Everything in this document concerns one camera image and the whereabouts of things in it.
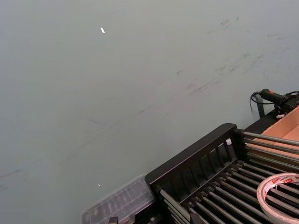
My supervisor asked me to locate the roll of white tape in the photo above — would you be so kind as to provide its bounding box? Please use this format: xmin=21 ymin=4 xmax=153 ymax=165
xmin=256 ymin=172 xmax=299 ymax=223

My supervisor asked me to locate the clear plastic case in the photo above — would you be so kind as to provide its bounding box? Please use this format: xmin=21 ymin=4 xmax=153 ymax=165
xmin=81 ymin=175 xmax=155 ymax=224

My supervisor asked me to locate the black rack with steel bars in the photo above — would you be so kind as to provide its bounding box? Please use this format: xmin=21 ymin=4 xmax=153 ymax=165
xmin=144 ymin=123 xmax=299 ymax=224

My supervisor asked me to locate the shallow brown cardboard tray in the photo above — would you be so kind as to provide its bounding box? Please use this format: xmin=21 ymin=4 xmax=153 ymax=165
xmin=261 ymin=109 xmax=299 ymax=150

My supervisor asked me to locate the thin black tool cord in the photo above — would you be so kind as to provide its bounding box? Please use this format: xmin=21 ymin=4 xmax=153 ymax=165
xmin=249 ymin=90 xmax=263 ymax=111

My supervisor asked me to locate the black corded tool red switch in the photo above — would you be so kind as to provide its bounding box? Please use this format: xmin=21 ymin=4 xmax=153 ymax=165
xmin=256 ymin=88 xmax=299 ymax=119

